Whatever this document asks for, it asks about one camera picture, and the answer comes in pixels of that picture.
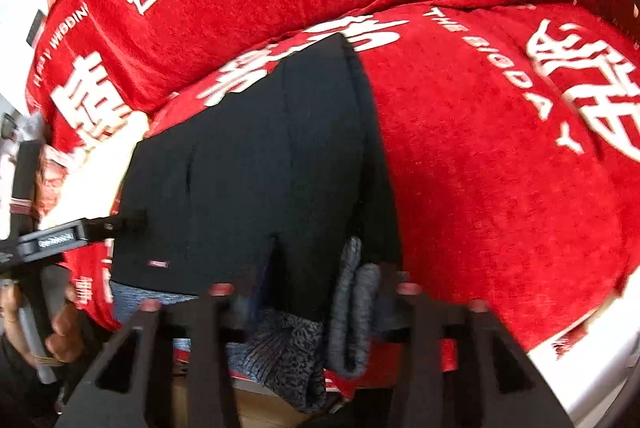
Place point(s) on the person's left hand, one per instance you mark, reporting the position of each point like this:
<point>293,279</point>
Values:
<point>65,343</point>

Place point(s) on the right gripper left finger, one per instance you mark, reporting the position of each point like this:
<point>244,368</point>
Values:
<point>130,383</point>

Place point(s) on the red bed cover white characters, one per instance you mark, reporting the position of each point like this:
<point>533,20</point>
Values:
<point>508,188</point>

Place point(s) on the black pants with patterned lining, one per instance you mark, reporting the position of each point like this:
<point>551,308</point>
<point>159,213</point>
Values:
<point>283,186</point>

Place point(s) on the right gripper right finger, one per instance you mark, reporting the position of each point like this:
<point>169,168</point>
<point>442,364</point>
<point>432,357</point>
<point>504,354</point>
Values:
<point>460,367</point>

